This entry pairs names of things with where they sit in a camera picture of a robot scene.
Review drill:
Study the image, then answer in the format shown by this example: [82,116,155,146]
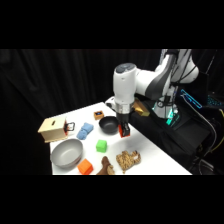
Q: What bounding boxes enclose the black cable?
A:
[191,106,218,158]

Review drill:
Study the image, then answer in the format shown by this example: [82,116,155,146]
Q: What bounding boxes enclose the black robot stand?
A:
[129,108,216,169]

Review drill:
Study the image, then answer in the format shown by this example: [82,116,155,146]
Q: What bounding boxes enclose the green cube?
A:
[95,139,108,154]

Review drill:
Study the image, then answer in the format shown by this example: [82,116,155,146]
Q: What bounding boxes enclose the black curtain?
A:
[0,49,224,176]

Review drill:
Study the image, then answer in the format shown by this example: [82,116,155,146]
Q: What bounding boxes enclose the orange cube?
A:
[77,158,94,176]

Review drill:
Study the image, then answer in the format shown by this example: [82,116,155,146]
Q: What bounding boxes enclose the wooden block with blue dot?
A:
[93,110,105,121]

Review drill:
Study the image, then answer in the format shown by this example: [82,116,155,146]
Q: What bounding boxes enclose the red cube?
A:
[118,124,131,139]

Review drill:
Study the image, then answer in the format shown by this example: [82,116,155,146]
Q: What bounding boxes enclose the black device with blue light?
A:
[179,88,204,109]

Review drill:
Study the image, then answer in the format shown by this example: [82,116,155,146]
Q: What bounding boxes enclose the brown plush toy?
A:
[96,155,116,176]

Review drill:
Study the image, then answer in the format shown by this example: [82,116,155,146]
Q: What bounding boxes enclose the gray bowl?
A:
[50,138,84,169]

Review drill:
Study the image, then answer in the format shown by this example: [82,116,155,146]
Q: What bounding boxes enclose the yellow cable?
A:
[214,108,224,153]

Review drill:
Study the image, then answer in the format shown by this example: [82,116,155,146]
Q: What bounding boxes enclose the black bowl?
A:
[98,115,120,135]

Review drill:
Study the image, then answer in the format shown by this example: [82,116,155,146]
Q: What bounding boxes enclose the yellow wooden wedge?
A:
[133,99,151,118]

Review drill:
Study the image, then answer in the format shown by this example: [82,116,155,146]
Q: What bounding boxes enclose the light wooden box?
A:
[37,116,69,144]

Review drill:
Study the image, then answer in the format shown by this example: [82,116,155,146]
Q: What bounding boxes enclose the small black wire frame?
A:
[65,121,76,133]

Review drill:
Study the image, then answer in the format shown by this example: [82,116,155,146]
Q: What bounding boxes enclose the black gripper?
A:
[115,112,132,135]

